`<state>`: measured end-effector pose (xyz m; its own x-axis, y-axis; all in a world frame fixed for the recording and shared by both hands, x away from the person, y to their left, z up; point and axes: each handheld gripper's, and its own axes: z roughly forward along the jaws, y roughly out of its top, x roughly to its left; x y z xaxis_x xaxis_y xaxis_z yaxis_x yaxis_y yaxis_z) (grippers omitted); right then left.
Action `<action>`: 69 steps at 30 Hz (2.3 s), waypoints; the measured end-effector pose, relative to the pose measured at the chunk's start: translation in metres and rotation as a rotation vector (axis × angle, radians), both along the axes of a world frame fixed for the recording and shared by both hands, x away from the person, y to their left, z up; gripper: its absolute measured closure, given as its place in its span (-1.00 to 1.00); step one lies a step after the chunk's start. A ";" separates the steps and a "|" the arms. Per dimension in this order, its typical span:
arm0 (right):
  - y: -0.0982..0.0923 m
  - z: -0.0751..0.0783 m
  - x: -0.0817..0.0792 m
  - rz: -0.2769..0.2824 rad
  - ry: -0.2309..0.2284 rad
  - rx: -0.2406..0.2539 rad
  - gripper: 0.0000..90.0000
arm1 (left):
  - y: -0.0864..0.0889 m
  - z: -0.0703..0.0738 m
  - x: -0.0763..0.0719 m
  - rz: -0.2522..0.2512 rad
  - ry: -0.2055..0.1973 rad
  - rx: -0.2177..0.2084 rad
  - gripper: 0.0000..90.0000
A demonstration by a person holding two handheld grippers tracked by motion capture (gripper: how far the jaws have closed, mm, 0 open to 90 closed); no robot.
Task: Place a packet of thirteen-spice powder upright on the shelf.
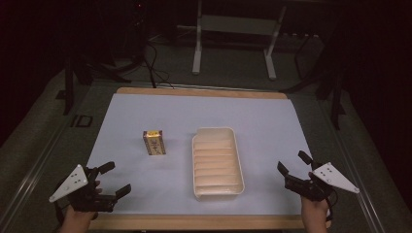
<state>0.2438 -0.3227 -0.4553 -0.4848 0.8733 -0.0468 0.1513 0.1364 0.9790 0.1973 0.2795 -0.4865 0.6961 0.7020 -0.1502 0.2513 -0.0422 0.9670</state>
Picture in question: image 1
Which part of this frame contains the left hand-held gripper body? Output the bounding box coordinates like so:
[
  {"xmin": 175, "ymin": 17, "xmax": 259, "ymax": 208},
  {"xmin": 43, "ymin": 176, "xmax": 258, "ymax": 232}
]
[{"xmin": 49, "ymin": 164, "xmax": 118, "ymax": 214}]

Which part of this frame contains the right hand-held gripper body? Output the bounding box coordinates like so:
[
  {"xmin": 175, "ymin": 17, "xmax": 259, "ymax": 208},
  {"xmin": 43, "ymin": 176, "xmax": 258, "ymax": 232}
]
[{"xmin": 285, "ymin": 161, "xmax": 361, "ymax": 203}]

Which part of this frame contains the yellow patterned box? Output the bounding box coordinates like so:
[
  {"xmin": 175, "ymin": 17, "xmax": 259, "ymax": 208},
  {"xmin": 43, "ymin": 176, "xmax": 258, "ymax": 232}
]
[{"xmin": 142, "ymin": 129, "xmax": 167, "ymax": 156}]

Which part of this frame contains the white ribbed plastic tray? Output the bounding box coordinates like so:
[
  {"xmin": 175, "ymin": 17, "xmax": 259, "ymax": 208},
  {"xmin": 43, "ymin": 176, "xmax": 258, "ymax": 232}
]
[{"xmin": 191, "ymin": 126, "xmax": 246, "ymax": 202}]

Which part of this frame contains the person's left hand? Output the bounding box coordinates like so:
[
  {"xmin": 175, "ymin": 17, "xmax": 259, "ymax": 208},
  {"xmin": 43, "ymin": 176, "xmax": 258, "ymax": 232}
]
[{"xmin": 59, "ymin": 205, "xmax": 99, "ymax": 233}]

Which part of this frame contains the person's right hand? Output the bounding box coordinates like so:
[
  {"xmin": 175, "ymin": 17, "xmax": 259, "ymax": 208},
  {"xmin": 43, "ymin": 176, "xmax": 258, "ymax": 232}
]
[{"xmin": 300, "ymin": 196, "xmax": 332, "ymax": 233}]

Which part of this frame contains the pale blue table mat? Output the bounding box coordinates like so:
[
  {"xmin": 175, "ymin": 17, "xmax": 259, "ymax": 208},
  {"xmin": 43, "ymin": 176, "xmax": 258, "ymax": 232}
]
[{"xmin": 86, "ymin": 93, "xmax": 314, "ymax": 216}]

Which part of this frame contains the black stand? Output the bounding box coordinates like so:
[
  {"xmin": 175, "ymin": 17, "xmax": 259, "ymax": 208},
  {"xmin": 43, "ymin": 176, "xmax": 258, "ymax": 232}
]
[
  {"xmin": 280, "ymin": 32, "xmax": 348, "ymax": 131},
  {"xmin": 57, "ymin": 48, "xmax": 145, "ymax": 117}
]

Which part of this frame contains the white metal stand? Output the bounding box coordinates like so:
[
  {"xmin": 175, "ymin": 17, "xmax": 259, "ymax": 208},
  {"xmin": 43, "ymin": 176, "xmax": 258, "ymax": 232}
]
[{"xmin": 191, "ymin": 0, "xmax": 288, "ymax": 82}]

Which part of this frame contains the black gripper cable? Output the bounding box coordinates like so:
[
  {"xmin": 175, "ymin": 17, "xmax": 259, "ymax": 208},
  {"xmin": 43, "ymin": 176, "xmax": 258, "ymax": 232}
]
[{"xmin": 325, "ymin": 188, "xmax": 338, "ymax": 218}]

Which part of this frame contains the black floor cable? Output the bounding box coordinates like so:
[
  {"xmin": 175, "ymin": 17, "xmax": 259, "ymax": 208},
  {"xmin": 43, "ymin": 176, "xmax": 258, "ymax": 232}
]
[{"xmin": 142, "ymin": 40, "xmax": 176, "ymax": 90}]

